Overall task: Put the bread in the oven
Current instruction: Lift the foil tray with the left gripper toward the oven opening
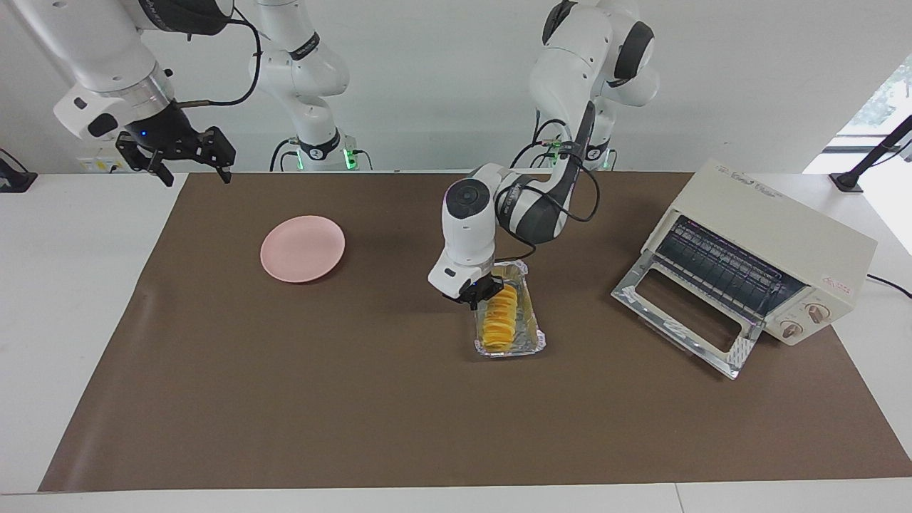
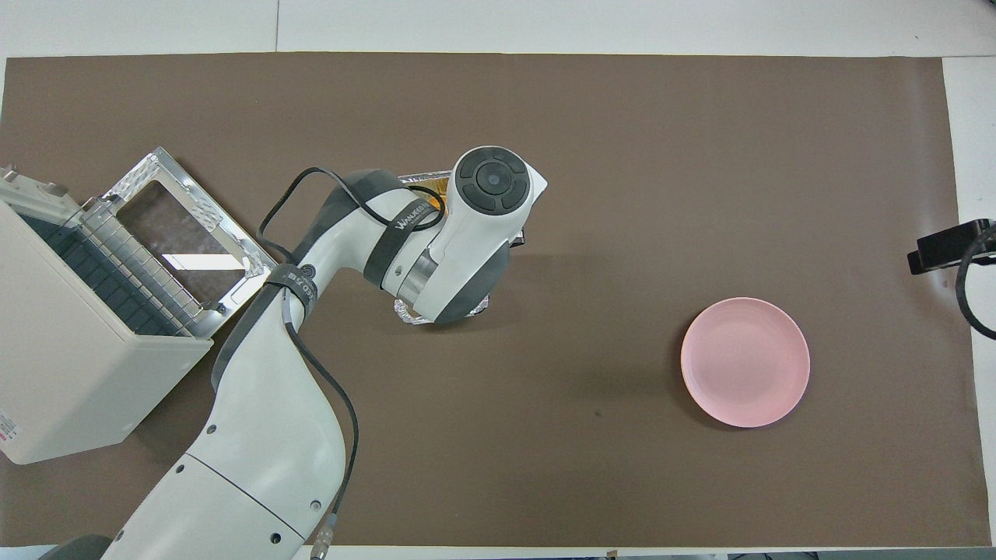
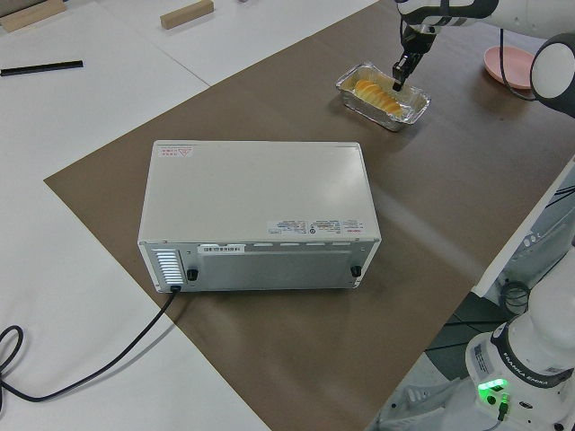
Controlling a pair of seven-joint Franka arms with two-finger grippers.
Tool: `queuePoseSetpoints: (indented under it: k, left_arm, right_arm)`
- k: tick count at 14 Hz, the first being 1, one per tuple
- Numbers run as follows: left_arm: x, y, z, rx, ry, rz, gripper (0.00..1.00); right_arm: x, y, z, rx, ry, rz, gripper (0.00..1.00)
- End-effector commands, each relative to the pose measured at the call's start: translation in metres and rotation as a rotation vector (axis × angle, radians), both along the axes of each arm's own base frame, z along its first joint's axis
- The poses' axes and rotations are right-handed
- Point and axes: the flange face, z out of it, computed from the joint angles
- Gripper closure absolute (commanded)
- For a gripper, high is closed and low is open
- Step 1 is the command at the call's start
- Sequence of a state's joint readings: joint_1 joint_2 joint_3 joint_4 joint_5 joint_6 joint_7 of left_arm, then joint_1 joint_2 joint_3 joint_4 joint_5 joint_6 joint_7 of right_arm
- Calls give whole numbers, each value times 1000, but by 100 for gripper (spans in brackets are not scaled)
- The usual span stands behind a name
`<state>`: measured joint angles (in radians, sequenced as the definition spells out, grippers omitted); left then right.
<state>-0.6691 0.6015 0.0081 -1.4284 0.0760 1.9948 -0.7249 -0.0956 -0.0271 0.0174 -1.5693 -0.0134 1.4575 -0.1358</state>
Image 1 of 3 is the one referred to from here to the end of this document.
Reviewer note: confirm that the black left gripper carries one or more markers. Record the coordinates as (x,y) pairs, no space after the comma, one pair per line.
(477,288)

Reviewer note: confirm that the aluminium foil tray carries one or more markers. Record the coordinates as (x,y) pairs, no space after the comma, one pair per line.
(531,331)

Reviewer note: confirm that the cream oven knob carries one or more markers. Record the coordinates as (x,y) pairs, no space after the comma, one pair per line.
(818,311)
(792,329)

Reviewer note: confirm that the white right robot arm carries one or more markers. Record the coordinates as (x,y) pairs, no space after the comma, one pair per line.
(92,43)

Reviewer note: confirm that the round pink plate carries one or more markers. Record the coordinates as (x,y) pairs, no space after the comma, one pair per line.
(303,249)

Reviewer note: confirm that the sliced golden bread loaf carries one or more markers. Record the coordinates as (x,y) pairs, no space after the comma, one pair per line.
(499,324)

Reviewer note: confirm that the brown table mat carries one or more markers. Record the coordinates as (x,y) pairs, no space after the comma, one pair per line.
(285,392)

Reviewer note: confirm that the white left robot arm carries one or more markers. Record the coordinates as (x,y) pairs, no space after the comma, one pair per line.
(470,228)

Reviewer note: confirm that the small black table clamp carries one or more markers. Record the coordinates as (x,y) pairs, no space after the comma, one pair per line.
(14,182)

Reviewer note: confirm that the cream toaster oven body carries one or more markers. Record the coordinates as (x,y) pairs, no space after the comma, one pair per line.
(776,221)

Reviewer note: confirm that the black angled stand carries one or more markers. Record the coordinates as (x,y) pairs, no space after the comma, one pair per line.
(848,179)

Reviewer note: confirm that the white wall power outlet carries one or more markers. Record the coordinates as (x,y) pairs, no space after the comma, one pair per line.
(100,164)

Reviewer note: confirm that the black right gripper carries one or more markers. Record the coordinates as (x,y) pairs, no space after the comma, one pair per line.
(171,139)

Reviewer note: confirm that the glass oven door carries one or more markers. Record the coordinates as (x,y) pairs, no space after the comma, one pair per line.
(641,296)

